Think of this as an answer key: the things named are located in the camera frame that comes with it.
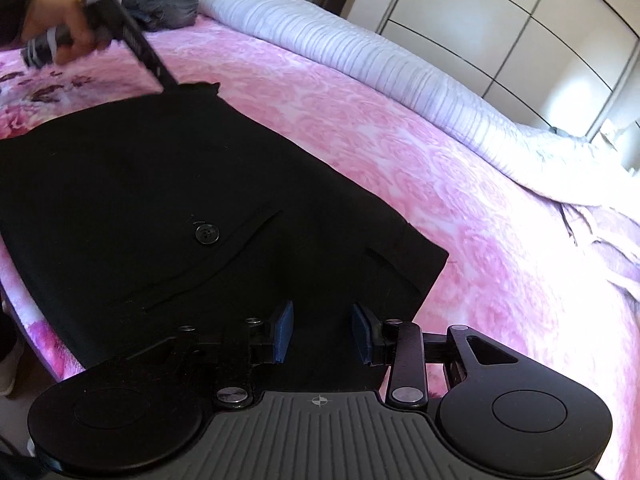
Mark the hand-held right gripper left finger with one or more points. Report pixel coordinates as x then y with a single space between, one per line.
283 332

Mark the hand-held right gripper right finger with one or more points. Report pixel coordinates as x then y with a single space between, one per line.
361 335

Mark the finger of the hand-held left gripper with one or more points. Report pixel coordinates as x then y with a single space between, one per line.
150 62

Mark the black pants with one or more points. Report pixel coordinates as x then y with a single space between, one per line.
150 185

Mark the person's left hand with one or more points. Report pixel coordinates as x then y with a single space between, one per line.
55 15

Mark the pink rose blanket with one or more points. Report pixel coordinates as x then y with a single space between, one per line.
375 160

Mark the white striped quilt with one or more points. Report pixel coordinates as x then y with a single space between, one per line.
400 60

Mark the white wardrobe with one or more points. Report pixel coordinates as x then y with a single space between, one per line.
500 20

